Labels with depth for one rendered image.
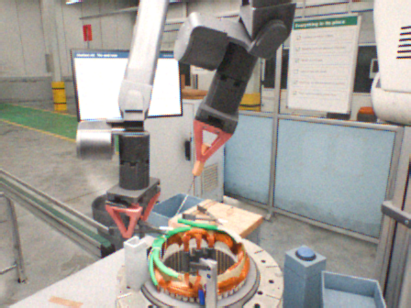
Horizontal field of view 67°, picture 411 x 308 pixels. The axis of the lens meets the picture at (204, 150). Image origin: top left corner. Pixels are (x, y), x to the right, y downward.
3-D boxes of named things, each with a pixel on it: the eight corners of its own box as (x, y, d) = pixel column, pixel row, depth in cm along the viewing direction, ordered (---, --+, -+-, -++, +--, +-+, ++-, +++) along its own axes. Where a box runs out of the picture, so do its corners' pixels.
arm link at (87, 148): (144, 89, 56) (143, 104, 64) (75, 86, 53) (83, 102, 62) (144, 156, 54) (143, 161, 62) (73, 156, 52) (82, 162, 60)
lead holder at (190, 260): (181, 270, 46) (180, 250, 45) (196, 258, 50) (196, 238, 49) (202, 280, 44) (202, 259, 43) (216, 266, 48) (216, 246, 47)
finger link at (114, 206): (105, 239, 60) (103, 194, 57) (125, 222, 66) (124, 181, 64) (137, 247, 58) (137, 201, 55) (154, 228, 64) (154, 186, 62)
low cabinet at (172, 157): (227, 207, 343) (229, 97, 312) (193, 226, 302) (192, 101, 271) (162, 185, 406) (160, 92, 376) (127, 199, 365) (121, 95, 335)
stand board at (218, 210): (168, 228, 89) (167, 220, 88) (207, 205, 104) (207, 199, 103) (227, 252, 77) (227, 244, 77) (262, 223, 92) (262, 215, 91)
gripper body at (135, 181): (105, 201, 58) (103, 162, 55) (132, 181, 67) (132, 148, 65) (136, 207, 56) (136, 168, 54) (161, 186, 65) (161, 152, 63)
